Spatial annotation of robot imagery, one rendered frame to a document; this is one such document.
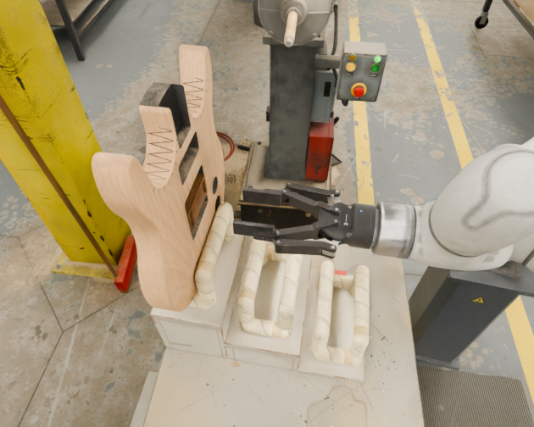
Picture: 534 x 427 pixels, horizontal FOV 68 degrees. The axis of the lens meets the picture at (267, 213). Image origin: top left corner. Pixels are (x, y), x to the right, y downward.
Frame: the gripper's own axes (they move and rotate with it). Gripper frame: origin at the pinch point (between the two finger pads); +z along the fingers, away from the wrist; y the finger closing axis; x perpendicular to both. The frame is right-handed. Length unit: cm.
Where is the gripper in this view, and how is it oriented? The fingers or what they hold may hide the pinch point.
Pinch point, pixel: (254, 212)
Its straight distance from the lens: 68.6
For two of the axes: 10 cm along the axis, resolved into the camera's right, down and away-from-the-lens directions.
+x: 0.0, -6.5, -7.6
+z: -9.9, -1.3, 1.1
